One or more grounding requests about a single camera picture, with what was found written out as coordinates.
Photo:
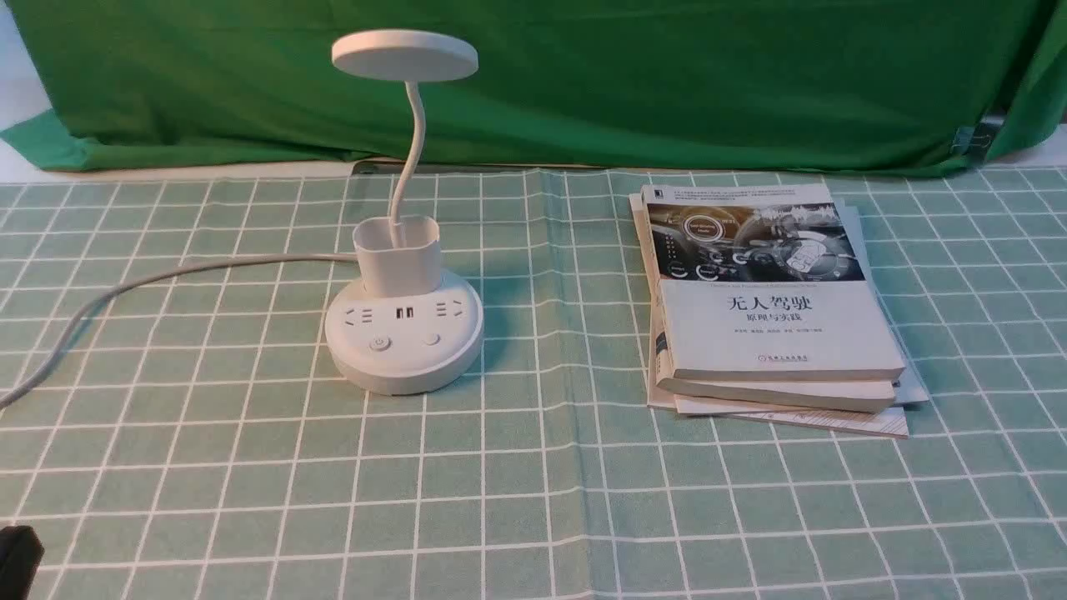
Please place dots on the white desk lamp with sockets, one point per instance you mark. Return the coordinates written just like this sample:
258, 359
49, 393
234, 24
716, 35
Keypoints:
407, 325

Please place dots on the bottom thin white book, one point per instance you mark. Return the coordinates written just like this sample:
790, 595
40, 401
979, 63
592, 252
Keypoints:
834, 421

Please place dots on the green checkered tablecloth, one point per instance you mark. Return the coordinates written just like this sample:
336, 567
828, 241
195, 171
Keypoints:
197, 442

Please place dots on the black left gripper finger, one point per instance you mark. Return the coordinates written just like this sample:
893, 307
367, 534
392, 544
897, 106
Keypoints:
21, 555

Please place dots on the green backdrop cloth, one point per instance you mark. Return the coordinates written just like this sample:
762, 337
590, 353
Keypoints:
821, 86

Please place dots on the top book with car cover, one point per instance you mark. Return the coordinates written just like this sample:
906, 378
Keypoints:
775, 317

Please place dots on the black clip on backdrop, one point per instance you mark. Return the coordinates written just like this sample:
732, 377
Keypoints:
975, 141

